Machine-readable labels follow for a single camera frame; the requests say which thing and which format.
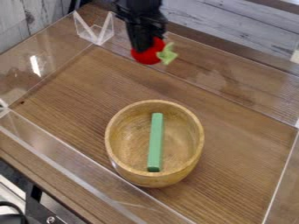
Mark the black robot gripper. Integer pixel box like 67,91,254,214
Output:
115,0,167,53

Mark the red plush strawberry toy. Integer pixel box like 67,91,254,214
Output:
131,37,179,65

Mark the oval wooden bowl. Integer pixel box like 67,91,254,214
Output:
104,100,205,188

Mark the green rectangular stick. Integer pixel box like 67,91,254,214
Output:
147,113,165,172

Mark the black metal table leg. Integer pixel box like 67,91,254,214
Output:
26,184,67,224

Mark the clear acrylic corner bracket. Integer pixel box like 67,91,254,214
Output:
72,11,115,46

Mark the clear acrylic tray wall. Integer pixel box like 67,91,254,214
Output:
0,14,299,224

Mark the black cable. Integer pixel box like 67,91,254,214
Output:
0,200,28,224

